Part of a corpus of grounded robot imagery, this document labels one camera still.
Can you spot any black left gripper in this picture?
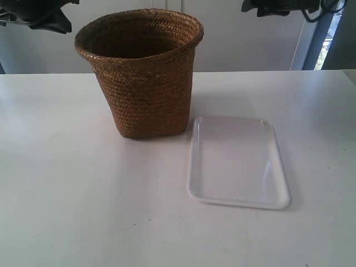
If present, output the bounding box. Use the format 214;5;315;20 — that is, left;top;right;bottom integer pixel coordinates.
1;0;72;34

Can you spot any white rectangular plastic tray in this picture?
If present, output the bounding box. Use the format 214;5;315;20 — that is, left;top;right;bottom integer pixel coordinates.
187;116;291;210

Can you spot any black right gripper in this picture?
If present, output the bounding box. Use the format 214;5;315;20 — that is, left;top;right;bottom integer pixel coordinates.
241;0;345;18

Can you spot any brown woven wicker basket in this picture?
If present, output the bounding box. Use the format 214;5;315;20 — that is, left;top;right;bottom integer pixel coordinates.
75;8;204;139

